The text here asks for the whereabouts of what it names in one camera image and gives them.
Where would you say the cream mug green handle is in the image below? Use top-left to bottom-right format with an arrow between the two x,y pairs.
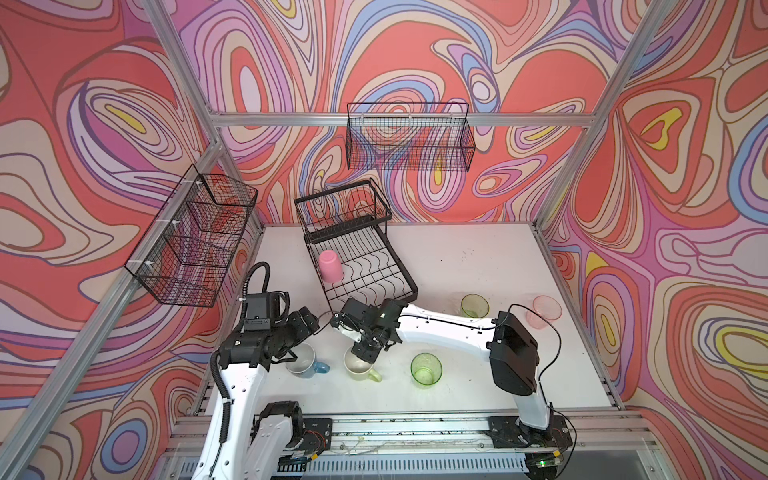
343,348 -> 383,382

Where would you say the pink plastic cup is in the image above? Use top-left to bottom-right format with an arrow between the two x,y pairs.
318,250 -> 344,284

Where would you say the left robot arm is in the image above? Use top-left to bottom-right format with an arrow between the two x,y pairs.
192,307 -> 319,479

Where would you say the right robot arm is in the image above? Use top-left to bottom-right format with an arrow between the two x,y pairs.
330,299 -> 552,432

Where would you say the green tumbler near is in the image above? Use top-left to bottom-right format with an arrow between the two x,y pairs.
410,352 -> 443,387

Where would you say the green tumbler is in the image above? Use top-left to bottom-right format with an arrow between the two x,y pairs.
460,293 -> 490,319
410,352 -> 443,387

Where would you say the green tumbler far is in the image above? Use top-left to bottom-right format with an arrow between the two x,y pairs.
460,293 -> 490,319

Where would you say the clear pink tumbler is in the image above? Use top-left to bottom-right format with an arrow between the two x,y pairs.
526,295 -> 563,330

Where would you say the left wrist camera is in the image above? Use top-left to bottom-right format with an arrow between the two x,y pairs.
242,292 -> 282,331

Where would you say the white mug blue handle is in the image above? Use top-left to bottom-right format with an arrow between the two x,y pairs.
286,343 -> 330,379

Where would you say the black wire dish rack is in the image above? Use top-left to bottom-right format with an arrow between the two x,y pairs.
294,179 -> 418,311

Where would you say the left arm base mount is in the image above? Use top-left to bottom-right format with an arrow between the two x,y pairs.
250,401 -> 333,455

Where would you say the left wall wire basket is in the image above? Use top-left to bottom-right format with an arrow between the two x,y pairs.
124,165 -> 258,307

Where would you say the wall wire basket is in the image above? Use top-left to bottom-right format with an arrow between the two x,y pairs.
124,165 -> 258,307
345,100 -> 476,172

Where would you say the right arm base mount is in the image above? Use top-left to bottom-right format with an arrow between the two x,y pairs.
483,414 -> 573,450

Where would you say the back wall wire basket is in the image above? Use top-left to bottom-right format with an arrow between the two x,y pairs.
345,100 -> 476,172

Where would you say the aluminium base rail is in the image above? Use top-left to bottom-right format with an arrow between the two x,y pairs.
161,410 -> 655,480

